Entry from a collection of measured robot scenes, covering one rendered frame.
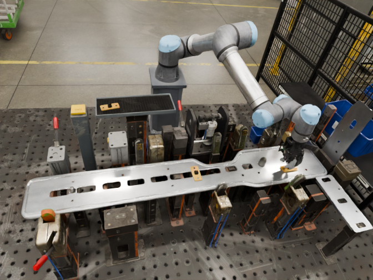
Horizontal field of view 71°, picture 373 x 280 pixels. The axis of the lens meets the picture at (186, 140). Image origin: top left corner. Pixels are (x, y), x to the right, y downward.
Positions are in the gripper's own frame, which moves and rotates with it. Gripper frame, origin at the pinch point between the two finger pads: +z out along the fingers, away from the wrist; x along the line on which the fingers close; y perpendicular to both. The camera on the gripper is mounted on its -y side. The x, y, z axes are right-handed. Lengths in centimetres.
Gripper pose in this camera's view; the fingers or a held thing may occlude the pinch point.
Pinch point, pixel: (290, 165)
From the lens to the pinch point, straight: 137.7
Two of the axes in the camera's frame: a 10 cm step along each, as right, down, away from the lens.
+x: 2.5, 7.0, -6.7
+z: -0.1, 7.0, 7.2
